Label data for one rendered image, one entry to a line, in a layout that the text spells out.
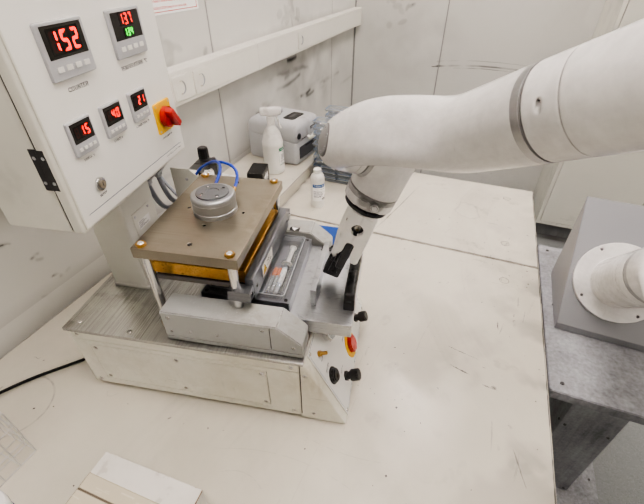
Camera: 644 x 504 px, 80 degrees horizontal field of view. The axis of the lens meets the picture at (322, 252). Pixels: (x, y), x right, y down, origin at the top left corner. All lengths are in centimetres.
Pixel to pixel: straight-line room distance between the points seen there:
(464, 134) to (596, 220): 78
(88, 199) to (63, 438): 49
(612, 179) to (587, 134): 244
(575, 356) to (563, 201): 183
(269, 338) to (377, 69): 258
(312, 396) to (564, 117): 60
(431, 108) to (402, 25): 251
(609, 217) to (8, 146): 120
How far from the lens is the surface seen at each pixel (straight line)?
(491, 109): 41
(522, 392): 96
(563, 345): 110
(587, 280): 113
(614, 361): 113
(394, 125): 47
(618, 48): 35
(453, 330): 102
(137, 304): 86
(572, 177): 276
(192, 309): 70
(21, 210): 72
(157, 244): 68
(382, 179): 58
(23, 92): 60
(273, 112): 150
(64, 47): 65
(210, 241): 66
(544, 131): 37
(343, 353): 85
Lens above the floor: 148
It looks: 37 degrees down
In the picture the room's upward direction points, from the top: straight up
